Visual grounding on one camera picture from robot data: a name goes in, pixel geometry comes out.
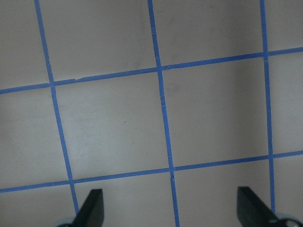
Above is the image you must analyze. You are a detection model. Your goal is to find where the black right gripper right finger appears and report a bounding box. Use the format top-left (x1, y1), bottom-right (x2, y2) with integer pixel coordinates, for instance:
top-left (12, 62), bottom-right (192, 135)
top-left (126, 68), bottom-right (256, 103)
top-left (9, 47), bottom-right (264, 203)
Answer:
top-left (237, 186), bottom-right (303, 227)

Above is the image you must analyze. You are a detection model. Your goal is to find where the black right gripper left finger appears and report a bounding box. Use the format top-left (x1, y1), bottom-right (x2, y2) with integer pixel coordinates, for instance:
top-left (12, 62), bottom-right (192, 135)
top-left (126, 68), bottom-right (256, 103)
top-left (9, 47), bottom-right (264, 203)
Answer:
top-left (71, 189), bottom-right (104, 227)

